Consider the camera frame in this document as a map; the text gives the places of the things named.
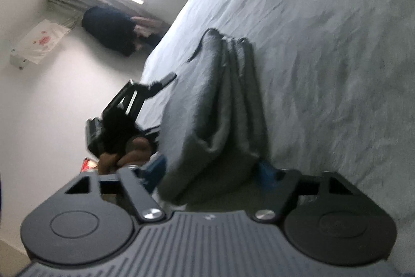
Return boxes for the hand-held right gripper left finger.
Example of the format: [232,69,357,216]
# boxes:
[65,156,167,223]

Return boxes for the person's left hand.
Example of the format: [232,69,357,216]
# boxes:
[98,138,152,175]

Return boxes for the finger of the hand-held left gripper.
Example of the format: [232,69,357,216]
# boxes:
[147,72,178,94]

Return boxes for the white wall cloth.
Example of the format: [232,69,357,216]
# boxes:
[10,19,72,70]

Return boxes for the grey patterned knit sweater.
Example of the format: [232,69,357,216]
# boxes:
[159,28,271,204]

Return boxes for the bed with grey sheet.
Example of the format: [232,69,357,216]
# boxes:
[143,0,415,232]

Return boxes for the dark hanging clothes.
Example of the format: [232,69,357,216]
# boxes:
[81,6,137,57]

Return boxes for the pink hanging clothes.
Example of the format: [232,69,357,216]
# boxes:
[131,16,170,49]

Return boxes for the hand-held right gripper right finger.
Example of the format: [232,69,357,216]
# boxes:
[254,162,357,224]

